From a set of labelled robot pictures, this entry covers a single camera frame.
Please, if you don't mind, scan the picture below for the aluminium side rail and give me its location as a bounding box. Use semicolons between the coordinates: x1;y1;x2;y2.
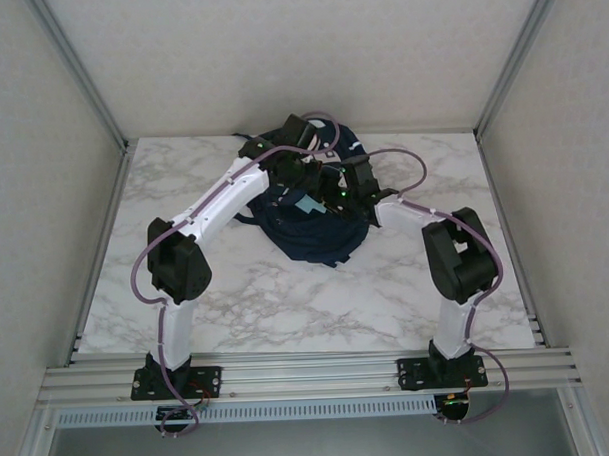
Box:
473;127;548;352
55;141;141;368

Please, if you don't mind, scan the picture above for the black controller board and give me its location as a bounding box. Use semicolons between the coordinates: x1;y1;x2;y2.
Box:
436;391;473;420
155;404;200;425

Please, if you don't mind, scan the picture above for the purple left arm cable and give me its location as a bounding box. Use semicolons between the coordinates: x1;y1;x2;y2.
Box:
127;109;353;440

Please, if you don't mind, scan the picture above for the blue sticky note pad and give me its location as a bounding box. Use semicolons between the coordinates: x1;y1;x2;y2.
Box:
290;195;323;217

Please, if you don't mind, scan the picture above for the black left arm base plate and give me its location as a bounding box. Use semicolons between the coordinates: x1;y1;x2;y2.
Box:
130;364;225;401

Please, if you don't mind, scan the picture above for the aluminium corner post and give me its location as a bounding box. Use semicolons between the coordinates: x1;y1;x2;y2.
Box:
23;0;132;155
469;0;573;139

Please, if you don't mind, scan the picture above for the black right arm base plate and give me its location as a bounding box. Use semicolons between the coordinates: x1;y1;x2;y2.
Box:
396;354;490;392

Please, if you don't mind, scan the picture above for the grey slotted cable duct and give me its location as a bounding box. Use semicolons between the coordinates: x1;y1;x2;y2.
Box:
54;395;438;429

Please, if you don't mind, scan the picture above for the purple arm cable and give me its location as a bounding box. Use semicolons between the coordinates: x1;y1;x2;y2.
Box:
366;143;513;431
127;109;353;440

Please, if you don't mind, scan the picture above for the aluminium cross rail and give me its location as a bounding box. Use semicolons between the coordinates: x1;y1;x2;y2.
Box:
36;345;584;411

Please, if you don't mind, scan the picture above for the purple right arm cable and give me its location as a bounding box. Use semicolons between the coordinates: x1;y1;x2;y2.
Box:
366;143;513;431

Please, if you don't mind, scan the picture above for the aluminium frame leg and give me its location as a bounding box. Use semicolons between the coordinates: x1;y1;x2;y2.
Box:
10;407;61;456
559;384;609;456

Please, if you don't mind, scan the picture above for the navy blue backpack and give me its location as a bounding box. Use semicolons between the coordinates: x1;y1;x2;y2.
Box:
230;125;373;272

